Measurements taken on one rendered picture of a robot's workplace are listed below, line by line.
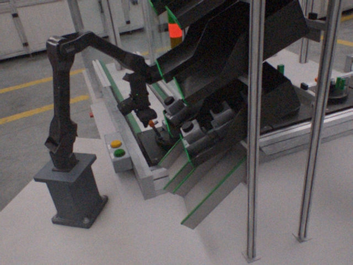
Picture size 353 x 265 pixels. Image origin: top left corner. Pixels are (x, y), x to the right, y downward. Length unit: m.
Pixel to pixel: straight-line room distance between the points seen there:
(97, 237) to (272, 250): 0.54
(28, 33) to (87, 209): 5.47
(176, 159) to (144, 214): 0.22
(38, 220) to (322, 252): 0.92
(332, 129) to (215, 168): 0.68
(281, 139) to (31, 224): 0.96
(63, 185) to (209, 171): 0.45
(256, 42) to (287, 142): 0.77
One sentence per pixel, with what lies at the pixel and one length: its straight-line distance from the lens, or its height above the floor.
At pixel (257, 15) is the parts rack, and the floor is 1.52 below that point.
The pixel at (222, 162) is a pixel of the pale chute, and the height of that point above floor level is 1.11.
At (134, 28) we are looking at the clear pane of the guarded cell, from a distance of 2.51.
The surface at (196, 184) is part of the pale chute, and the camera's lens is 0.98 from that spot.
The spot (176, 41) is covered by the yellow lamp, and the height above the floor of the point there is 1.30.
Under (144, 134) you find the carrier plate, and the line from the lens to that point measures 1.36.
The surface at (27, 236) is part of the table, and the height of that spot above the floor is 0.86.
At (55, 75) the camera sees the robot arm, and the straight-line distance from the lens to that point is 1.02.
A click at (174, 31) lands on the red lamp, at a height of 1.33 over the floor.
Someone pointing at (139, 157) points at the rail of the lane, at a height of 0.96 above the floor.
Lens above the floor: 1.67
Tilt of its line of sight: 32 degrees down
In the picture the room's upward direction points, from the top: 7 degrees counter-clockwise
